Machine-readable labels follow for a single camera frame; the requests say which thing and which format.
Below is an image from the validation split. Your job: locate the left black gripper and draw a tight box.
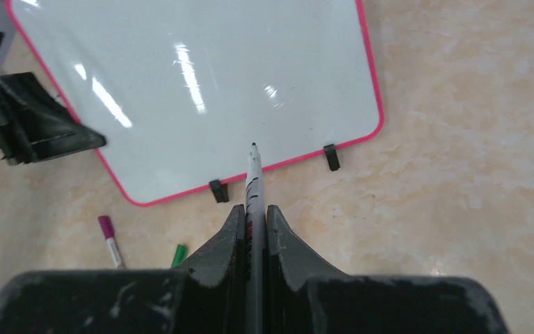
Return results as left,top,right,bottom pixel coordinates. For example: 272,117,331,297
0,72,106,165

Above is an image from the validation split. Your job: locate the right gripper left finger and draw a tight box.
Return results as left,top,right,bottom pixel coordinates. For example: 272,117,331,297
0,205,245,333

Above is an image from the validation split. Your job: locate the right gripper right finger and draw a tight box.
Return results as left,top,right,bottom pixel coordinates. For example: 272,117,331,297
266,205,508,333

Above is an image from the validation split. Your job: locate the green marker pen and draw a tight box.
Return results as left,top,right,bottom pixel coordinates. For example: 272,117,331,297
245,143,266,333

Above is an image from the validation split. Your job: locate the pink framed whiteboard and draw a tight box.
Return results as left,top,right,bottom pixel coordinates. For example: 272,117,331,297
5,1,385,207

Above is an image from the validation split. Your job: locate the left whiteboard stand foot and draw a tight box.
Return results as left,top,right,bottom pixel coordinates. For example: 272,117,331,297
209,180,229,203

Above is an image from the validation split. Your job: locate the whiteboard stand foot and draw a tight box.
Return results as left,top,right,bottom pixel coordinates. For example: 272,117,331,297
209,180,229,203
323,144,340,171

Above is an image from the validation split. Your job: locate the right whiteboard stand foot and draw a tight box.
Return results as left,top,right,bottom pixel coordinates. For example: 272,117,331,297
323,144,340,171

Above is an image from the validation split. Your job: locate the purple cap marker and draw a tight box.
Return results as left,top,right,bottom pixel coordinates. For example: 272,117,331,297
97,216,125,269

